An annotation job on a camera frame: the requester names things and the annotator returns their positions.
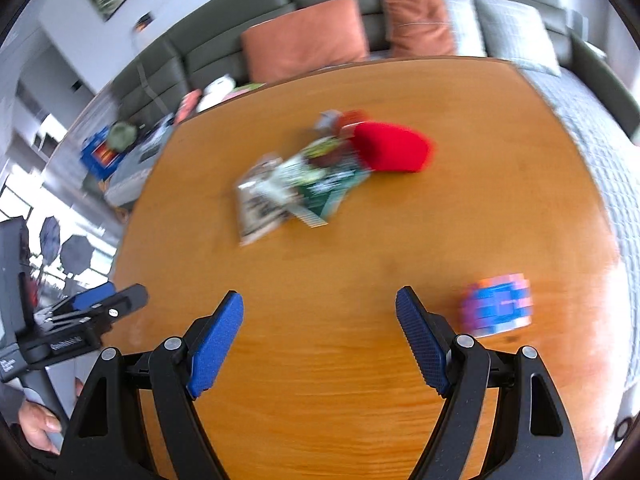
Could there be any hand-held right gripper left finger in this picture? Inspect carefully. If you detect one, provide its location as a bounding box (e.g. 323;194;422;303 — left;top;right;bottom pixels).
55;290;245;480

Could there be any green soft toy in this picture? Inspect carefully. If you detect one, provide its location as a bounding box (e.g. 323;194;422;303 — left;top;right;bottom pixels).
107;122;139;153

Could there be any green snack packet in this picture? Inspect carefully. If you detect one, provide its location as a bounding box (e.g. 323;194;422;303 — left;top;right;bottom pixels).
280;137;373;231

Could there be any black studio light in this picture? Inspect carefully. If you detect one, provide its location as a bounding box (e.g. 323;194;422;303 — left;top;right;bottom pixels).
40;215;94;281

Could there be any red velvet box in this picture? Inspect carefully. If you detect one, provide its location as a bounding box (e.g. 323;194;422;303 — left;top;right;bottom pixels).
350;121;433;175

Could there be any white soft thing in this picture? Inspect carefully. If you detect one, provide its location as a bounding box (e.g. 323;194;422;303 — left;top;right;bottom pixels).
197;75;236;113

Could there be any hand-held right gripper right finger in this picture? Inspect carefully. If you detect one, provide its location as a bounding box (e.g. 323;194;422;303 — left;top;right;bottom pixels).
395;286;584;480

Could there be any blue and pink puzzle cube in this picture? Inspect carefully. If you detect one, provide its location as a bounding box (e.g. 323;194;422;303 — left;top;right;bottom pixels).
461;272;533;338

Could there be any grey quilted sofa cover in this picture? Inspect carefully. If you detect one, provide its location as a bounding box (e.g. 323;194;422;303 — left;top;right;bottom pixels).
515;65;640;436

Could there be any small orange cushion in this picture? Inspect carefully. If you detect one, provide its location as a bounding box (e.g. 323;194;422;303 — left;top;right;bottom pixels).
382;0;458;58

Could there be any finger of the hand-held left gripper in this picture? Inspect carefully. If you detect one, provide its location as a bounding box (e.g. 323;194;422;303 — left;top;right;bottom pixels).
35;284;149;333
50;282;117;312

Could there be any narrow grey quilted cushion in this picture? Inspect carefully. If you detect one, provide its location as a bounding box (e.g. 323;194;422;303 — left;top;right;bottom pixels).
442;0;487;58

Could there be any orange and grey packet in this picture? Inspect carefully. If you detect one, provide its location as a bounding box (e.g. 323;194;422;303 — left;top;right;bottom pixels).
315;109;372;141

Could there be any green sofa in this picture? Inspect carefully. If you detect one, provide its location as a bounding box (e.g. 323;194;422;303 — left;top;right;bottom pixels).
110;0;640;141

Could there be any person's left hand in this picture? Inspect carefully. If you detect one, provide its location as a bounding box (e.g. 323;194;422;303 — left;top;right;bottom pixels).
19;379;85;456

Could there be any blue printed bag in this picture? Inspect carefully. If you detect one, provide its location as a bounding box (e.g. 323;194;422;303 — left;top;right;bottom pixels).
81;127;126;181

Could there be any silver snack packet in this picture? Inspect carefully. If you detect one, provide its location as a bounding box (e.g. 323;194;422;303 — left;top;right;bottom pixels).
236;152;297;247

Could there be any large orange cushion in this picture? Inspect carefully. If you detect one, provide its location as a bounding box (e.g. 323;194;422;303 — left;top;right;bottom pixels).
241;0;371;83

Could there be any wide grey quilted cushion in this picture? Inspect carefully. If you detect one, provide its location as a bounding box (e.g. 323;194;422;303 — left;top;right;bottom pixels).
472;0;562;77

